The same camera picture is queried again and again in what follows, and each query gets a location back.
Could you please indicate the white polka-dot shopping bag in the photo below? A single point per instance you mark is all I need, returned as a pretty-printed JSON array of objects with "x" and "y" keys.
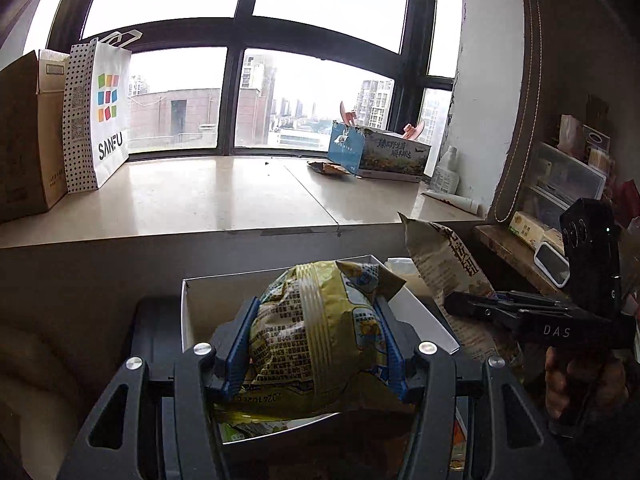
[{"x": 100, "y": 125}]

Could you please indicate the person's right hand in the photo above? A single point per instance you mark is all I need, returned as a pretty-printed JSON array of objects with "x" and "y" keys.
[{"x": 555, "y": 385}]

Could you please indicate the brown cardboard box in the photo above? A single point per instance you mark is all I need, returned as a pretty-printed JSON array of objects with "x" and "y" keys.
[{"x": 25, "y": 145}]

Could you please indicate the crumpled brown wrapper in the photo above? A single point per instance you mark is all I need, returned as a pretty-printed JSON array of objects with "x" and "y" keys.
[{"x": 327, "y": 168}]

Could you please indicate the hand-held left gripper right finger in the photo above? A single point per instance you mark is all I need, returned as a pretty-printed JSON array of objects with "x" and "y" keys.
[{"x": 395, "y": 355}]

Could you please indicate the beige tissue pack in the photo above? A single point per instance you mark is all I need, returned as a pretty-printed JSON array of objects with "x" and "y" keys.
[{"x": 400, "y": 265}]

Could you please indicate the dark blue mat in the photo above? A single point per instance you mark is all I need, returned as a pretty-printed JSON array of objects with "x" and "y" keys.
[{"x": 155, "y": 330}]

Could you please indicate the yellow snack bag with seam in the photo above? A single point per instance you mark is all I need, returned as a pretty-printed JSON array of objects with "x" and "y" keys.
[{"x": 320, "y": 340}]

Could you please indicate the red bag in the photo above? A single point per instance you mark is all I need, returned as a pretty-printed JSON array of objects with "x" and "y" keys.
[{"x": 627, "y": 202}]

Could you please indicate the wooden shelf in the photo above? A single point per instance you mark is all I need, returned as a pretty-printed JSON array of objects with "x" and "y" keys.
[{"x": 505, "y": 255}]

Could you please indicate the white device with dark screen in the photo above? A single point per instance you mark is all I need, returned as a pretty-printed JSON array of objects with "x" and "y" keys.
[{"x": 550, "y": 262}]

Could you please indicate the small beige box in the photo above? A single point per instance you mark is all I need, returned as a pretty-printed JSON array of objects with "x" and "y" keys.
[
  {"x": 554, "y": 240},
  {"x": 525, "y": 227}
]

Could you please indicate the white cardboard box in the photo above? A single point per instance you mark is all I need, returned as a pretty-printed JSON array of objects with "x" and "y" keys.
[{"x": 210, "y": 305}]

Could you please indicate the blue printed carton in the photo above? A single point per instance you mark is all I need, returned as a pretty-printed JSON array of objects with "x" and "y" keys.
[{"x": 385, "y": 155}]

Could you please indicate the white tube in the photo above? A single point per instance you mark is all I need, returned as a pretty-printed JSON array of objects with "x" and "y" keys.
[{"x": 452, "y": 201}]

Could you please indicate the long beige snack packet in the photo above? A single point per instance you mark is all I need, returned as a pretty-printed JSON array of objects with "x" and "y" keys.
[{"x": 445, "y": 260}]

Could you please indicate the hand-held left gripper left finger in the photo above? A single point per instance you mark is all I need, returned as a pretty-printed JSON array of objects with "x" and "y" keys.
[{"x": 237, "y": 350}]

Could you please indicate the white plastic bottle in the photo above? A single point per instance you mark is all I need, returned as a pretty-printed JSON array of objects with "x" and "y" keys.
[{"x": 445, "y": 175}]

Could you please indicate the beige upholstered seat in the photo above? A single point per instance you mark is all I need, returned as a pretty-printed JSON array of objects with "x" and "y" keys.
[{"x": 30, "y": 360}]

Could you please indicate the pink plastic piece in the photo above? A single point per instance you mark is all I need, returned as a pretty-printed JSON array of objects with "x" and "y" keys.
[
  {"x": 414, "y": 131},
  {"x": 348, "y": 115}
]

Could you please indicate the black window frame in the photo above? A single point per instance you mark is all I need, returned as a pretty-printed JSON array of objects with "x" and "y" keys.
[{"x": 235, "y": 60}]

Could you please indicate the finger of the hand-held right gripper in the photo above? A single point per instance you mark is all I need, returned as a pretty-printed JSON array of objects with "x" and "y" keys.
[
  {"x": 530, "y": 299},
  {"x": 480, "y": 310}
]

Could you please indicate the clear plastic drawer unit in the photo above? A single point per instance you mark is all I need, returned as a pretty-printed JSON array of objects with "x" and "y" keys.
[{"x": 560, "y": 180}]

